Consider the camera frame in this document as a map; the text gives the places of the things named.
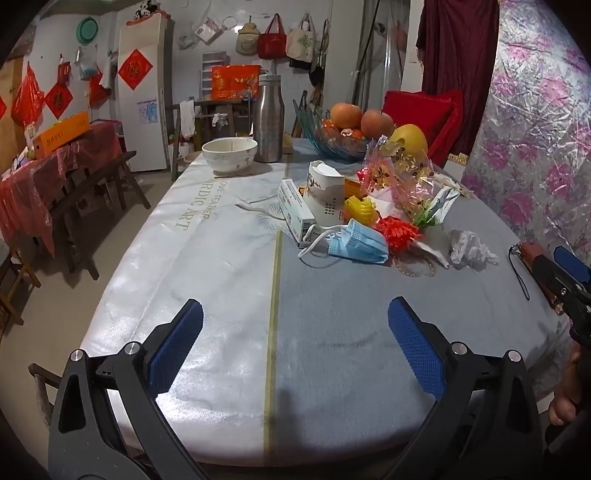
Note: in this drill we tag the white towel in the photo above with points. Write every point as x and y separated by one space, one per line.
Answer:
187 117

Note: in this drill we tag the dark wooden bench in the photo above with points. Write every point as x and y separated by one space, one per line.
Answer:
92 175

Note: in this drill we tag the white refrigerator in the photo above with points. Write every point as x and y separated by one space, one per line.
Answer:
147 120

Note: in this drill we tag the blue glass fruit bowl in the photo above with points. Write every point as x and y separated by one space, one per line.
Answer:
323 141

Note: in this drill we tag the dark wooden chair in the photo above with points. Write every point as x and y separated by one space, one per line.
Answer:
41 392

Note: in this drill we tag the clear plastic wall bags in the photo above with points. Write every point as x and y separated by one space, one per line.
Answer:
205 30

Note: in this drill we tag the panda plush toy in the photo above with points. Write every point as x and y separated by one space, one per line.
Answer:
145 10

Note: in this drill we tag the brown folding umbrella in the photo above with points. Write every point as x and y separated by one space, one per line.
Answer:
531 251

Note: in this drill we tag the metal framed glass door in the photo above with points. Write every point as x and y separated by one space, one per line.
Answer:
383 55

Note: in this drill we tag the clear gold print film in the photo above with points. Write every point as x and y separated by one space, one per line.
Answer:
415 268

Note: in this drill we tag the red diamond paper on refrigerator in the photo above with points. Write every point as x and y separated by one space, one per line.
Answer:
135 69

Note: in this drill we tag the red cushion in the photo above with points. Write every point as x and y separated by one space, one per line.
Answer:
415 108

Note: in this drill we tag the white and green packet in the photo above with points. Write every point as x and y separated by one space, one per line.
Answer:
438 205

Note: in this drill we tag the white letter rack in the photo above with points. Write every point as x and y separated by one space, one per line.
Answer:
213 64

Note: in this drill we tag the yellow plastic ornament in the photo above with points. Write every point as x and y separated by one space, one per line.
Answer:
360 210

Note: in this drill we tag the red tote bag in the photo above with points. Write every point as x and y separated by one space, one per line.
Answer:
272 44

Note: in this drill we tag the dark red curtain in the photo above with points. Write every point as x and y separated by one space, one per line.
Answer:
457 46

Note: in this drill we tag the red diamond wall paper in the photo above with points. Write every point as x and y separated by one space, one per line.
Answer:
59 100

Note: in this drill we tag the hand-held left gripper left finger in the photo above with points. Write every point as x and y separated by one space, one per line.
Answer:
178 341

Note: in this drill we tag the red fringe ornament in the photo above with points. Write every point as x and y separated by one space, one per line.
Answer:
397 233

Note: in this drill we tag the white tissue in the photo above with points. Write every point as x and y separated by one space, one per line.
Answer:
468 247

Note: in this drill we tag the wooden storage rack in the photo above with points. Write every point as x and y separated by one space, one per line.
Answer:
207 108

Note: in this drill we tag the orange long box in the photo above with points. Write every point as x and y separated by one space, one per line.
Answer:
60 134

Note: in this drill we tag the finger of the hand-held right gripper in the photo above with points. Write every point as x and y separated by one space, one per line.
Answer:
571 261
556 281

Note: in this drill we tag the blue and pink drawing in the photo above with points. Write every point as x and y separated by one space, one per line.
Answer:
147 110

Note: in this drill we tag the red apple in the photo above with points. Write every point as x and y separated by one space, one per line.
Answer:
346 115
376 122

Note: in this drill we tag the crushed white paper cup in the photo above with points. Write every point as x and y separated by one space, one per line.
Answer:
323 198

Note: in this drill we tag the teal plastic plate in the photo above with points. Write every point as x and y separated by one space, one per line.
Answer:
87 30

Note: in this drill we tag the gold print cellophane wrapper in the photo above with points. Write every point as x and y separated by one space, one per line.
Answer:
401 175

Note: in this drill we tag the beige round bag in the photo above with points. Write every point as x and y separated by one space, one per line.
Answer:
247 39

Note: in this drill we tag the black hanging bag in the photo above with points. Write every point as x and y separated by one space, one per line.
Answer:
317 69

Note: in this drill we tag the stainless steel bottle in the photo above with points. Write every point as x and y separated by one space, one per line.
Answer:
268 124

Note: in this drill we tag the brown cardboard sheet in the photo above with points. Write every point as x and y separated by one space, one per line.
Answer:
11 138

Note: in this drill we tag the blue face mask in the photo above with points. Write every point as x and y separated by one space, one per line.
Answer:
355 242

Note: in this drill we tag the person's right hand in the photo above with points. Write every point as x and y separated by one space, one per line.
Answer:
562 406

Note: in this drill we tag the table with red cover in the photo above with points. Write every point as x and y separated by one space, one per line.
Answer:
27 198

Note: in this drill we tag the white ceramic bowl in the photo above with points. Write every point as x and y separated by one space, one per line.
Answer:
228 159

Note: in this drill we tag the beige printed tote bag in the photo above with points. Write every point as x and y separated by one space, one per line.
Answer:
300 44

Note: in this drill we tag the white medicine box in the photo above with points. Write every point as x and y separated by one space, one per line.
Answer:
293 212

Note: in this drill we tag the beige printed packet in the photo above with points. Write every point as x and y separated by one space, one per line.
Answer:
457 187

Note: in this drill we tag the red gift box gold print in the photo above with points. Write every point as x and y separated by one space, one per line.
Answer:
235 83

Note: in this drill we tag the red plastic bag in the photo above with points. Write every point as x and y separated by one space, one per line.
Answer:
27 99

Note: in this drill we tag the orange wrapped snacks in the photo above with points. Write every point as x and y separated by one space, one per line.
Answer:
344 133

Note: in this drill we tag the floral plastic sheet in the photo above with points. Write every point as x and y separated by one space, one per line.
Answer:
531 138

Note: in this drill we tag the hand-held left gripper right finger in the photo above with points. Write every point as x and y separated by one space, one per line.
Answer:
415 350

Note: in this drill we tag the yellow pomelo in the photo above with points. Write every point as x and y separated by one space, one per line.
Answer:
411 138

